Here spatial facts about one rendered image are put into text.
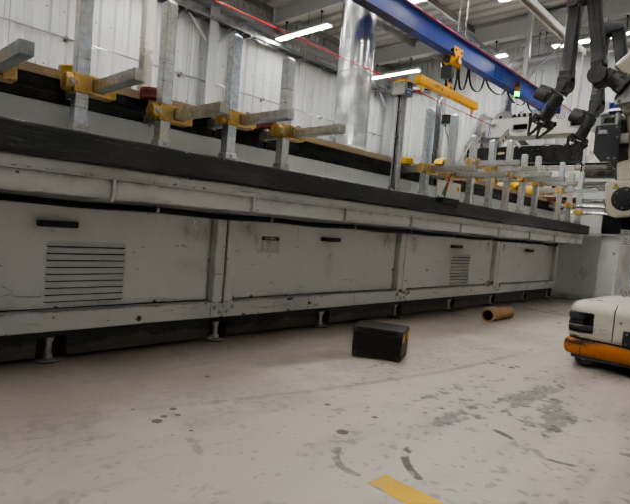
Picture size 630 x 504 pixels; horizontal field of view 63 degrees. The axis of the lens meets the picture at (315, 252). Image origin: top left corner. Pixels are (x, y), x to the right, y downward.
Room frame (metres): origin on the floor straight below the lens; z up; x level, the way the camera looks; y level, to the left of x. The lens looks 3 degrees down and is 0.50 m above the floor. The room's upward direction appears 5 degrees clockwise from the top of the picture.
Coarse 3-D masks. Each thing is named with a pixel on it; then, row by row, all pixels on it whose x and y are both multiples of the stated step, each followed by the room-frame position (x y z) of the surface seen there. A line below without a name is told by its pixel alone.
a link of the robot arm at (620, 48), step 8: (608, 24) 2.59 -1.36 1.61; (616, 24) 2.56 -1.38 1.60; (608, 32) 2.58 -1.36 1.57; (616, 32) 2.56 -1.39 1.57; (624, 32) 2.55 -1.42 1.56; (616, 40) 2.57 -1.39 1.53; (624, 40) 2.55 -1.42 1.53; (616, 48) 2.56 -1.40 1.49; (624, 48) 2.54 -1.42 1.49; (616, 56) 2.56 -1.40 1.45; (616, 96) 2.52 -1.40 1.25
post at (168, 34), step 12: (168, 0) 1.57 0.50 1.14; (168, 12) 1.57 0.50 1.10; (168, 24) 1.57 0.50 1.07; (168, 36) 1.57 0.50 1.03; (168, 48) 1.57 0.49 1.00; (168, 60) 1.57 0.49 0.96; (168, 72) 1.57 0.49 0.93; (168, 84) 1.58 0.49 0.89; (156, 96) 1.59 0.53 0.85; (168, 96) 1.58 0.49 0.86; (156, 120) 1.58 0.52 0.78; (156, 132) 1.58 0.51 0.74; (168, 132) 1.58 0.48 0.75
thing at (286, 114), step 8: (264, 112) 1.68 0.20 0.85; (272, 112) 1.65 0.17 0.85; (280, 112) 1.63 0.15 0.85; (288, 112) 1.61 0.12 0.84; (208, 120) 1.90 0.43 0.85; (240, 120) 1.77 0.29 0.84; (248, 120) 1.74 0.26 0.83; (256, 120) 1.71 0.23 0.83; (264, 120) 1.68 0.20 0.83; (272, 120) 1.66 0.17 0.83; (280, 120) 1.65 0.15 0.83; (216, 128) 1.90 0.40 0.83
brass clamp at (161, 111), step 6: (150, 102) 1.55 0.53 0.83; (150, 108) 1.55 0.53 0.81; (156, 108) 1.54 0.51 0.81; (162, 108) 1.56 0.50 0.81; (168, 108) 1.57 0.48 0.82; (174, 108) 1.59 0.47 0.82; (150, 114) 1.55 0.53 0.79; (156, 114) 1.55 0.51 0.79; (162, 114) 1.56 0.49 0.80; (168, 114) 1.57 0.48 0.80; (174, 114) 1.59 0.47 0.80; (168, 120) 1.57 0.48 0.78; (174, 120) 1.59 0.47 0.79; (186, 120) 1.62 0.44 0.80; (192, 120) 1.64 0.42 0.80; (180, 126) 1.65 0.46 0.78; (186, 126) 1.64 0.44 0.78
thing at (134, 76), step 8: (120, 72) 1.30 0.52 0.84; (128, 72) 1.27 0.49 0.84; (136, 72) 1.25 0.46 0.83; (144, 72) 1.26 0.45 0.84; (96, 80) 1.40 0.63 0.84; (104, 80) 1.36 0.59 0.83; (112, 80) 1.33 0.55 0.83; (120, 80) 1.30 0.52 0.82; (128, 80) 1.26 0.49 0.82; (136, 80) 1.25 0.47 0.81; (144, 80) 1.26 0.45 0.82; (96, 88) 1.39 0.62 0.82; (104, 88) 1.36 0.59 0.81; (112, 88) 1.35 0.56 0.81; (120, 88) 1.35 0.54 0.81
